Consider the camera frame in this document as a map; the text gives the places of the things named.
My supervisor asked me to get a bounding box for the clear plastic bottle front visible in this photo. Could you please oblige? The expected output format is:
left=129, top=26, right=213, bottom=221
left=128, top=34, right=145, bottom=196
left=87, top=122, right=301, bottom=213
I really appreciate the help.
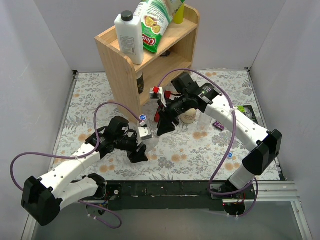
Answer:
left=144, top=132, right=160, bottom=152

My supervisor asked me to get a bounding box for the clear plastic bottle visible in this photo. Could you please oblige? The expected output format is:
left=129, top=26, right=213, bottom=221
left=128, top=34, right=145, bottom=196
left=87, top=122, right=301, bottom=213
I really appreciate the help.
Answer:
left=139, top=116, right=152, bottom=133
left=197, top=112, right=213, bottom=132
left=144, top=132, right=160, bottom=152

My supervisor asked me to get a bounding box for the blue white bottle cap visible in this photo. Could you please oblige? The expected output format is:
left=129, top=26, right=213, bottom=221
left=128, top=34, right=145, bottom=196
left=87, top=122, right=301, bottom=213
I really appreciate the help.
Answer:
left=139, top=114, right=147, bottom=121

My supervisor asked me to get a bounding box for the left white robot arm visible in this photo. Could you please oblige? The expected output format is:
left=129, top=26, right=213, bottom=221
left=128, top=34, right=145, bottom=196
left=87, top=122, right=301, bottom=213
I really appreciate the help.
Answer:
left=21, top=114, right=151, bottom=226

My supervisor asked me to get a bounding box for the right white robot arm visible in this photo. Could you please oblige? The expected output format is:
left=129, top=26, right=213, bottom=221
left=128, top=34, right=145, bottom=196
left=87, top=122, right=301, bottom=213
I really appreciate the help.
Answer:
left=149, top=68, right=282, bottom=199

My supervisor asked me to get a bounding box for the beige lotion bottle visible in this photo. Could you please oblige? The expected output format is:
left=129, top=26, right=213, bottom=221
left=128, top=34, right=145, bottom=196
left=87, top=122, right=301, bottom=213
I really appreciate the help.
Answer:
left=180, top=108, right=197, bottom=125

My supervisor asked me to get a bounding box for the dark bottle in shelf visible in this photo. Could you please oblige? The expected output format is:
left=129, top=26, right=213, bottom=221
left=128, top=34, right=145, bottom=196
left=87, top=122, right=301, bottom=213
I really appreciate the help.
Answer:
left=136, top=71, right=145, bottom=94

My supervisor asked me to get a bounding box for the white bottle black cap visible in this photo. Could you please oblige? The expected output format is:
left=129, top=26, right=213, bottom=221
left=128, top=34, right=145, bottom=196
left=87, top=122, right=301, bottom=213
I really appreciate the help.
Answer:
left=114, top=10, right=144, bottom=65

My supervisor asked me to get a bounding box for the yellow bottle on shelf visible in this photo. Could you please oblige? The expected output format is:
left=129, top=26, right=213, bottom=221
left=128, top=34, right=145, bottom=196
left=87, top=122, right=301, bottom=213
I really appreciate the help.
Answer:
left=173, top=3, right=185, bottom=24

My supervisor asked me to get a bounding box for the red box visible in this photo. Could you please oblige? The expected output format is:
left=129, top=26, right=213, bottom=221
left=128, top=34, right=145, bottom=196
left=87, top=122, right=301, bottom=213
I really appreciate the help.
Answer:
left=153, top=91, right=173, bottom=123

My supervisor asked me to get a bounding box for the wooden shelf unit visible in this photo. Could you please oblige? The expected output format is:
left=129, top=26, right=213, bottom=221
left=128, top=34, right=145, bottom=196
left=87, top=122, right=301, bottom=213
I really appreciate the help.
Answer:
left=95, top=5, right=200, bottom=122

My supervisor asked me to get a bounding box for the purple candy bar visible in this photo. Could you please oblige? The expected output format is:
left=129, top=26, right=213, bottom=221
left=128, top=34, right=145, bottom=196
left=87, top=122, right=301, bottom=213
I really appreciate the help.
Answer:
left=212, top=121, right=225, bottom=131

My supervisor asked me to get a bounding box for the floral table mat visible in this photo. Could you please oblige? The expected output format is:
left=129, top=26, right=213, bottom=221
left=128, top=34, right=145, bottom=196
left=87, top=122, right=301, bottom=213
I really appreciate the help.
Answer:
left=48, top=70, right=282, bottom=181

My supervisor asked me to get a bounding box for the black base bar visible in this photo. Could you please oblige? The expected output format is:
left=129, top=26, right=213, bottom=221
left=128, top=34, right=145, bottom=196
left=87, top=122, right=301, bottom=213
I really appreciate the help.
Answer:
left=77, top=179, right=257, bottom=212

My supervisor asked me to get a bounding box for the black green box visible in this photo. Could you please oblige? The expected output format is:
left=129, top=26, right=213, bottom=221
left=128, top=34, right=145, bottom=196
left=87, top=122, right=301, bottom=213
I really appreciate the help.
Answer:
left=237, top=105, right=258, bottom=123

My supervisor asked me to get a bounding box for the green chips bag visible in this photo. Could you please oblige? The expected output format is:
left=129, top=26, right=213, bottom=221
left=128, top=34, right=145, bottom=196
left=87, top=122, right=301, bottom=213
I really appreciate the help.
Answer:
left=133, top=0, right=185, bottom=53

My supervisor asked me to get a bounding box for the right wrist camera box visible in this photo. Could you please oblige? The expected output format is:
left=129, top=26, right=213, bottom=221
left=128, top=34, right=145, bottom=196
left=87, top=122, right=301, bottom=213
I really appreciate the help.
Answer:
left=149, top=86, right=167, bottom=107

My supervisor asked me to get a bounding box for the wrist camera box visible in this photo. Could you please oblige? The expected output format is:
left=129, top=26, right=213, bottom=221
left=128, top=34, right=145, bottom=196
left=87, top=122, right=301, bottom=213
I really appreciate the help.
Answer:
left=149, top=86, right=167, bottom=107
left=137, top=126, right=153, bottom=141

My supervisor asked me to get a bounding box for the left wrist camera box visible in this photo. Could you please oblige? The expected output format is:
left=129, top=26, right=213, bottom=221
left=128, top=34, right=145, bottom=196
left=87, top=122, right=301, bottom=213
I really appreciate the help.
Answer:
left=137, top=126, right=153, bottom=141

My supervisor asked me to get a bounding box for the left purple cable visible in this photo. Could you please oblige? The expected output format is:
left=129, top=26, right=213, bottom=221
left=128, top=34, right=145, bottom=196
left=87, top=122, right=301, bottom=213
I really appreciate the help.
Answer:
left=10, top=101, right=146, bottom=193

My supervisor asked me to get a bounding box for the purple cable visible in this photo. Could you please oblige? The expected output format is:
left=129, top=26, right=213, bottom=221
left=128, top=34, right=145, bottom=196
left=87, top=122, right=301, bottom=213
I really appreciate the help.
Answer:
left=158, top=68, right=258, bottom=217
left=10, top=101, right=146, bottom=193

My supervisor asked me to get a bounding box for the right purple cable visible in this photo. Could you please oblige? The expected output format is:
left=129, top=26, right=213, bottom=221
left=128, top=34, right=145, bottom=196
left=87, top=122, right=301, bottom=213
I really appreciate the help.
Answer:
left=158, top=68, right=258, bottom=217

